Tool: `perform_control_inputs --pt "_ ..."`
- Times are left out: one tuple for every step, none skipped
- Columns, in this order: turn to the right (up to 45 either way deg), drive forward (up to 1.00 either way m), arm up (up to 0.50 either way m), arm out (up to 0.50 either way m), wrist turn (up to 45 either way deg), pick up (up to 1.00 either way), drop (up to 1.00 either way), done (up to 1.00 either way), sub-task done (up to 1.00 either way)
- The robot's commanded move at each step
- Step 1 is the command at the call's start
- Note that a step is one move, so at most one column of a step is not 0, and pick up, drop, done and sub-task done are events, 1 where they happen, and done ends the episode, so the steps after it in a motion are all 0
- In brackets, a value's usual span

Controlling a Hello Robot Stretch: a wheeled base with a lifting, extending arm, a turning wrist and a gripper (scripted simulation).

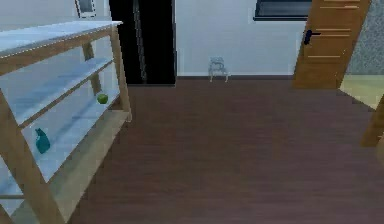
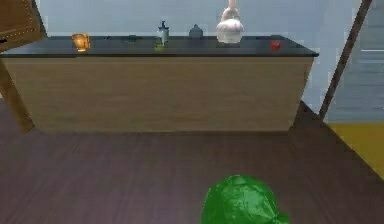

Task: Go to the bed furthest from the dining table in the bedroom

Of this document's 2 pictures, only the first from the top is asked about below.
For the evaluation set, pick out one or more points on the small grey chair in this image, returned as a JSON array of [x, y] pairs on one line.
[[218, 68]]

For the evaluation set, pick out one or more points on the black fridge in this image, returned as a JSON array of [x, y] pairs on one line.
[[156, 43]]

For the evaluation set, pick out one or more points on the green apple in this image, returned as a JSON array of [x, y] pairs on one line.
[[102, 98]]

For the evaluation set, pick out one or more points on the dark window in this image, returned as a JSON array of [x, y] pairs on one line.
[[283, 9]]

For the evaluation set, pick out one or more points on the wooden shelf unit white boards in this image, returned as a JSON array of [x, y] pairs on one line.
[[60, 71]]

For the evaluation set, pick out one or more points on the brown wooden room door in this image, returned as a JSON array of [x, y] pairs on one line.
[[328, 43]]

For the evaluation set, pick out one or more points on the teal spray bottle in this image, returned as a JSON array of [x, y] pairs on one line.
[[42, 141]]

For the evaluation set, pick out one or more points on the white framed wall picture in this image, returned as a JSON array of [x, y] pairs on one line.
[[86, 7]]

